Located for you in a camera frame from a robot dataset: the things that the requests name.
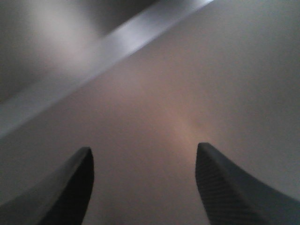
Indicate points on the white fridge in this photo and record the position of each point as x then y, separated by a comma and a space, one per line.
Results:
142, 83

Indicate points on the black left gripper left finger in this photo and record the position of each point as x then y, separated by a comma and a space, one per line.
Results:
61, 198

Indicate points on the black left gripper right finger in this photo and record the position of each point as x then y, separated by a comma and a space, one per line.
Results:
231, 196

